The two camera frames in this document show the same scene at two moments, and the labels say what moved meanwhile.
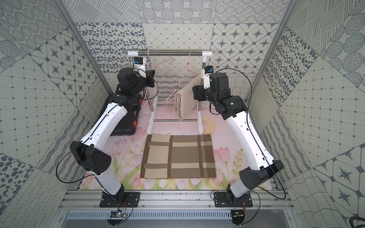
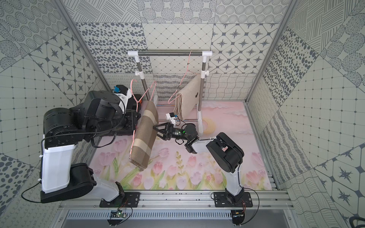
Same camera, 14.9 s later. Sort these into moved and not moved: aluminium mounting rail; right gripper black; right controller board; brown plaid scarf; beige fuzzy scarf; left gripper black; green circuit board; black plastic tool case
Moved: right gripper black; left gripper black; brown plaid scarf
Not moved: right controller board; black plastic tool case; beige fuzzy scarf; aluminium mounting rail; green circuit board
